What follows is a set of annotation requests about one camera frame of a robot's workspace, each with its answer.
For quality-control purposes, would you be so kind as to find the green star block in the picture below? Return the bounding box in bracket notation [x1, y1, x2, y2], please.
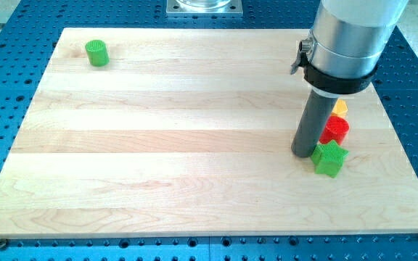
[311, 140, 349, 178]

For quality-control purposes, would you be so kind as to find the red cylinder block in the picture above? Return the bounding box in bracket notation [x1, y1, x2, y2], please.
[319, 116, 350, 145]

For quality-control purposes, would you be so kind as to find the green cylinder block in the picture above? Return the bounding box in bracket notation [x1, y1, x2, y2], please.
[85, 39, 110, 67]

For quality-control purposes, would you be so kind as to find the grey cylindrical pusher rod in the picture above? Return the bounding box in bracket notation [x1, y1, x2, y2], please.
[291, 90, 338, 157]

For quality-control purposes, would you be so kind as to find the blue perforated table plate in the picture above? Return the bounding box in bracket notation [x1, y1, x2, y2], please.
[0, 1, 418, 260]

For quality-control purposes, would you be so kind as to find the wooden board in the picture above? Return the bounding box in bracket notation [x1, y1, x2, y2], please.
[0, 28, 418, 239]

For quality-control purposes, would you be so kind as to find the yellow hexagon block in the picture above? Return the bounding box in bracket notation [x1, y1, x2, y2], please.
[331, 99, 348, 118]

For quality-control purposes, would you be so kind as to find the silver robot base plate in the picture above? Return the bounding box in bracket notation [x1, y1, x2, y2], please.
[165, 0, 243, 17]

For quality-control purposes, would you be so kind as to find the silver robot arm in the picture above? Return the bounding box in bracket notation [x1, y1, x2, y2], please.
[290, 0, 408, 95]

